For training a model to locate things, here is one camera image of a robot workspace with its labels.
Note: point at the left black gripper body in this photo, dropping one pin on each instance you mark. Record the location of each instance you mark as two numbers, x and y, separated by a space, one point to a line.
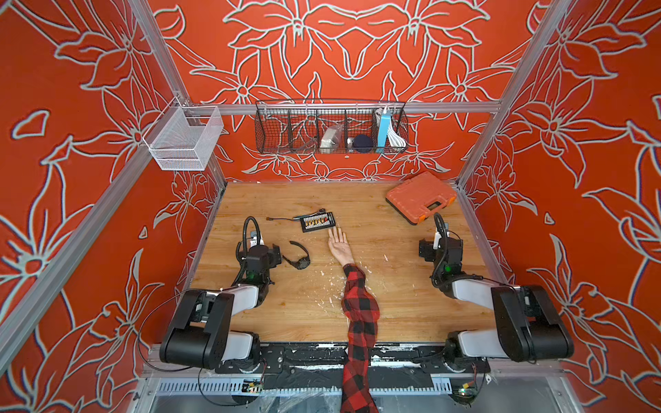
272 259

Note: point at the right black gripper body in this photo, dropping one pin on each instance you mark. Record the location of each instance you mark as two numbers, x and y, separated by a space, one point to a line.
430 254

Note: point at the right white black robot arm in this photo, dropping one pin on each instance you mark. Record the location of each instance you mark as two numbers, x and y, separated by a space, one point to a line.
528 327

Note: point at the red plaid sleeved forearm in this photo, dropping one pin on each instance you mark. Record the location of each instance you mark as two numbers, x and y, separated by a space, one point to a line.
363 312

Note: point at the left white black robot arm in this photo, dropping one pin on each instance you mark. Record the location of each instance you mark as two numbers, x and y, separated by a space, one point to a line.
199 334

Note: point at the mannequin hand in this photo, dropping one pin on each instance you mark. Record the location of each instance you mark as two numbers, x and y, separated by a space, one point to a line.
339 246

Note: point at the orange plastic tool case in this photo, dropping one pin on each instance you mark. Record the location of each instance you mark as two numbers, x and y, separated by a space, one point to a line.
419 197

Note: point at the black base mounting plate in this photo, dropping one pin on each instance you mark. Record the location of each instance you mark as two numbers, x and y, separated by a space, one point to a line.
392 367

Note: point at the silver pouch in basket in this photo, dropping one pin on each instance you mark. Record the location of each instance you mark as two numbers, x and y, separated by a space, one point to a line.
331 139

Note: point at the dark blue round object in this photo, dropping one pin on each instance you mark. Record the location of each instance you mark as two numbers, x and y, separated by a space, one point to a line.
363 144

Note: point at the black wire wall basket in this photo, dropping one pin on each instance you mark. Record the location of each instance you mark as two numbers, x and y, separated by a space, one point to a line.
295 127

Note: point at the clear plastic wall bin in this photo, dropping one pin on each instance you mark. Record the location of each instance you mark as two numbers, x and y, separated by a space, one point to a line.
183 139

